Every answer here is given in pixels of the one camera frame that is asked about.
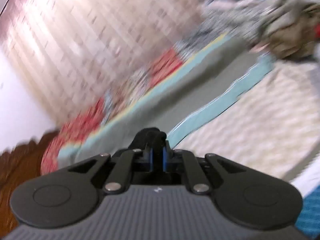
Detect beige patterned curtain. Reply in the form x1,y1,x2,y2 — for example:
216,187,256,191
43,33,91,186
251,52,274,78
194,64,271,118
4,0,242,132

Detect brown fuzzy cloth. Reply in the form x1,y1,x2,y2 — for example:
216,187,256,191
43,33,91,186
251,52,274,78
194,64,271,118
252,0,320,61

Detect striped grey teal cream blanket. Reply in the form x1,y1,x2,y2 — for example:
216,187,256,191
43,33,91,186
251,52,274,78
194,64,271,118
57,33,320,231

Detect black and white patterned cloth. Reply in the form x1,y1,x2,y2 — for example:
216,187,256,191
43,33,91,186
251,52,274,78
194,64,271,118
175,0,266,53

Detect black pants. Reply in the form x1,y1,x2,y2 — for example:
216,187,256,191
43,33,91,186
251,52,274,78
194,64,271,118
127,127,167,153

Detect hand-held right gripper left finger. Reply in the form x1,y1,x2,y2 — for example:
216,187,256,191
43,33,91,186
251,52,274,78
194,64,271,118
68,144,155,195

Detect grey cloth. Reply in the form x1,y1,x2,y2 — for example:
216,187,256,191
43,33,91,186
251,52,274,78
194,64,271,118
311,64,320,92

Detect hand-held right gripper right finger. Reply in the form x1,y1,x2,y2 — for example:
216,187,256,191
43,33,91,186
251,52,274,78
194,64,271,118
162,145,248,195

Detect dark wooden headboard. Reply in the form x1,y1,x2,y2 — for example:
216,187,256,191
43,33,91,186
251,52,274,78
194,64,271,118
0,132,61,236

